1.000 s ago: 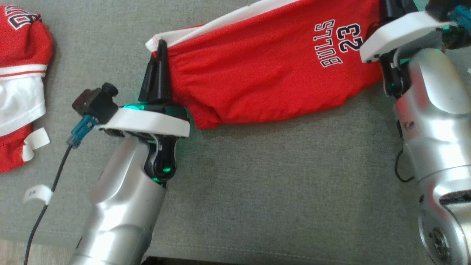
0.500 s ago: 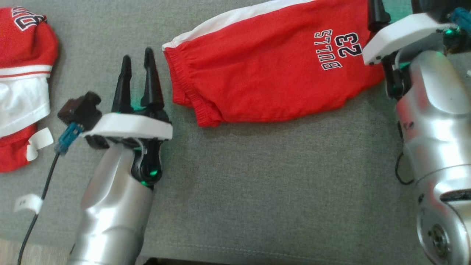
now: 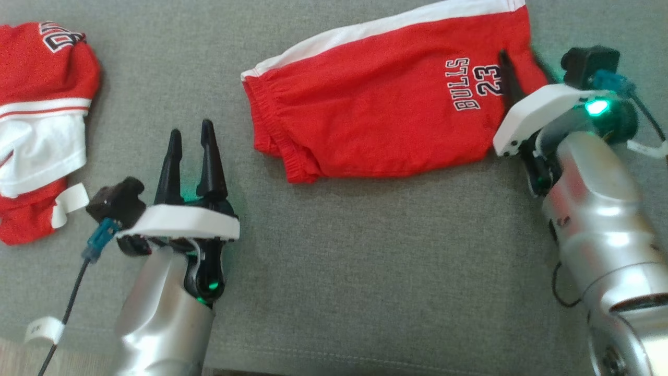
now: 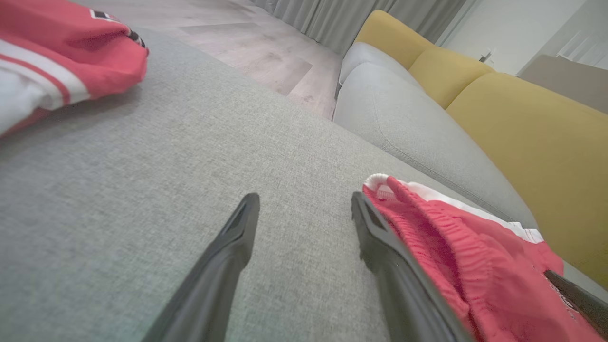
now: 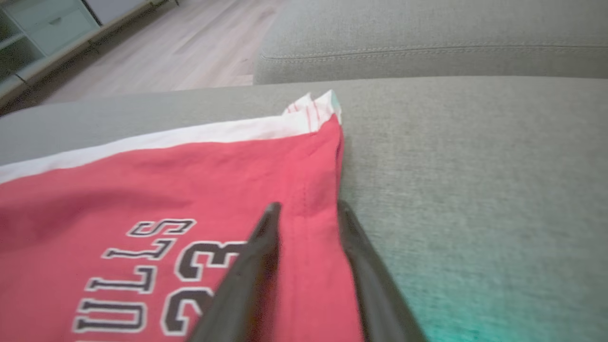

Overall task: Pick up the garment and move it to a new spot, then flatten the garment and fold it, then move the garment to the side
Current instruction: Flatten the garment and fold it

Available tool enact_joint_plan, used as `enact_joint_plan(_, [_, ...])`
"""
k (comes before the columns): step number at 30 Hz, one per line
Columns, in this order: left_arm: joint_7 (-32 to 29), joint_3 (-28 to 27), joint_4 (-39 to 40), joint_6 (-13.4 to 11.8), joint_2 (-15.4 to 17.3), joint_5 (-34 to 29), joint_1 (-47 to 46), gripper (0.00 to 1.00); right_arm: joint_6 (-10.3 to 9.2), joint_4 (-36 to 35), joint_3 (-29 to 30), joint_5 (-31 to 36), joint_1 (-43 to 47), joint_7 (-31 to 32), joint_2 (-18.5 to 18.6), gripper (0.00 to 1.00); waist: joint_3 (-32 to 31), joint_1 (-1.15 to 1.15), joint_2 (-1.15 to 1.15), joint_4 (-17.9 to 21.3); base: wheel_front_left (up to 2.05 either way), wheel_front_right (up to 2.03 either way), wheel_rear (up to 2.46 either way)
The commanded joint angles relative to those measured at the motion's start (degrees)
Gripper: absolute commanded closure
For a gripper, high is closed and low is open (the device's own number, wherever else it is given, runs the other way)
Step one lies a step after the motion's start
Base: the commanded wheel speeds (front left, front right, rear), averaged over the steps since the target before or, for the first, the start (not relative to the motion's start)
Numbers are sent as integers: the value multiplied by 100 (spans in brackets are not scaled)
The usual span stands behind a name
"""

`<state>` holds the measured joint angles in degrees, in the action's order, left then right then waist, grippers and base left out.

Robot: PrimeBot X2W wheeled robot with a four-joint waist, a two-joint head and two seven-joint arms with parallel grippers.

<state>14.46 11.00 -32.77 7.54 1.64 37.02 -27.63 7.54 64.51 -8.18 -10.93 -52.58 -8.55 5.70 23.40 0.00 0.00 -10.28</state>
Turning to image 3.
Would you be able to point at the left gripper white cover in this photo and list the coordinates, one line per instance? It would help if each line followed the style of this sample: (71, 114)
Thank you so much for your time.
(182, 222)

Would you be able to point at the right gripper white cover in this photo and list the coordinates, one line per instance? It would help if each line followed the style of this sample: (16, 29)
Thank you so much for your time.
(543, 109)

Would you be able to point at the red Bulls 23 shorts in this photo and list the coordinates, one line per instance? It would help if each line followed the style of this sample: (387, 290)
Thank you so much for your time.
(381, 99)

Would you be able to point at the red and white jersey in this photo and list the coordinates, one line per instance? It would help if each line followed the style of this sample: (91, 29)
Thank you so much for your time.
(36, 120)

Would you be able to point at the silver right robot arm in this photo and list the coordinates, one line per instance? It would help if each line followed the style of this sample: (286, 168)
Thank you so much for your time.
(600, 224)

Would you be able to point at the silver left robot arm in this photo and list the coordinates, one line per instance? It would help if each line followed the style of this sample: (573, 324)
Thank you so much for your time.
(156, 324)

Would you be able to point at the grey fabric sofa seat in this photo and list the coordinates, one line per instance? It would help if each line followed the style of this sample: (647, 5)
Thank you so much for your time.
(365, 261)

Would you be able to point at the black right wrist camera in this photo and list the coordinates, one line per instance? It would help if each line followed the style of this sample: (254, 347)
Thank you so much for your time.
(587, 62)

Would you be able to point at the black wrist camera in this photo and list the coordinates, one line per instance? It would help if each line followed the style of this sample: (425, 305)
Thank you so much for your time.
(587, 62)
(115, 201)

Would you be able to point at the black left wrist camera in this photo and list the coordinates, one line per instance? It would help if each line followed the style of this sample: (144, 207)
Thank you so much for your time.
(115, 201)

